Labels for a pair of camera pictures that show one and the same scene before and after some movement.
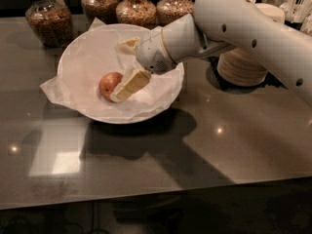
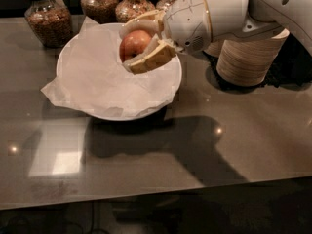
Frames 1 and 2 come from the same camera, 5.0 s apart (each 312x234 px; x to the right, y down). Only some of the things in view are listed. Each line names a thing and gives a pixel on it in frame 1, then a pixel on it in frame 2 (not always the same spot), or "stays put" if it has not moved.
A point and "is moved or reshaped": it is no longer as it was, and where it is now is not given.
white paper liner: x=96 y=54 stays put
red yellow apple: x=106 y=84 is moved or reshaped
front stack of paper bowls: x=242 y=66 stays put
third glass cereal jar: x=135 y=9 stays put
